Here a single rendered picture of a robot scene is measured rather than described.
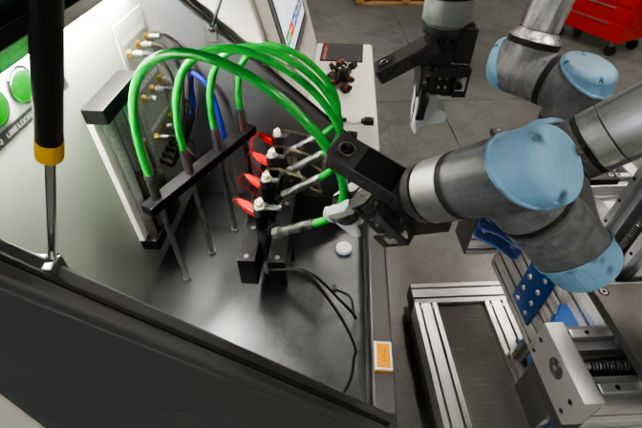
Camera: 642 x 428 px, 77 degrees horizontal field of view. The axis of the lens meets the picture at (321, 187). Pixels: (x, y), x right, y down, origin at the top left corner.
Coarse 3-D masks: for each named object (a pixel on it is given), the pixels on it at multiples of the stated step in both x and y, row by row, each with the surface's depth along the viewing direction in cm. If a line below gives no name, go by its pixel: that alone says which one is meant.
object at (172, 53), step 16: (176, 48) 54; (144, 64) 57; (224, 64) 52; (256, 80) 52; (128, 96) 62; (272, 96) 53; (320, 144) 55; (144, 160) 72; (144, 176) 74; (336, 176) 58; (320, 224) 66
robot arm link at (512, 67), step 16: (544, 0) 86; (560, 0) 85; (528, 16) 89; (544, 16) 87; (560, 16) 86; (512, 32) 92; (528, 32) 89; (544, 32) 88; (496, 48) 95; (512, 48) 92; (528, 48) 89; (544, 48) 88; (560, 48) 91; (496, 64) 95; (512, 64) 92; (528, 64) 90; (544, 64) 89; (496, 80) 97; (512, 80) 93; (528, 80) 91; (528, 96) 93
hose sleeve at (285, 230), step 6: (300, 222) 68; (306, 222) 67; (282, 228) 70; (288, 228) 70; (294, 228) 69; (300, 228) 68; (306, 228) 67; (312, 228) 67; (282, 234) 71; (288, 234) 70
